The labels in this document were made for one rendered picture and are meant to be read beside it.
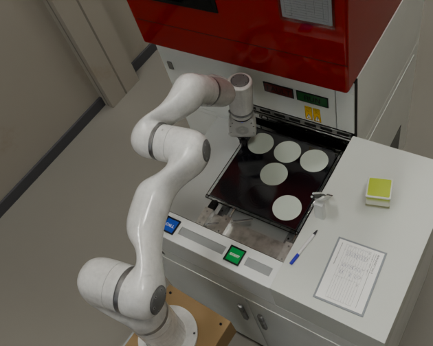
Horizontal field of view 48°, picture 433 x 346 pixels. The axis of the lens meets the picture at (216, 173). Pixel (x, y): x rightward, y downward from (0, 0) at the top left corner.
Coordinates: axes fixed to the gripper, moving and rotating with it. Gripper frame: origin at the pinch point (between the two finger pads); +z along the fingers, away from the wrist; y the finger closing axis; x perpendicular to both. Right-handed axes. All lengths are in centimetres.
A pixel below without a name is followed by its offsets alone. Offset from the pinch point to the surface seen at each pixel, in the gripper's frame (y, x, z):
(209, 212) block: -10.9, -30.0, 3.3
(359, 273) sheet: 36, -57, -9
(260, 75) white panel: 6.7, 10.4, -23.4
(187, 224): -17.4, -37.2, -1.1
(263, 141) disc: 7.6, 0.9, 1.5
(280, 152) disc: 13.8, -5.3, 0.7
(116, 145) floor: -93, 81, 107
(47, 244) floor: -123, 8, 111
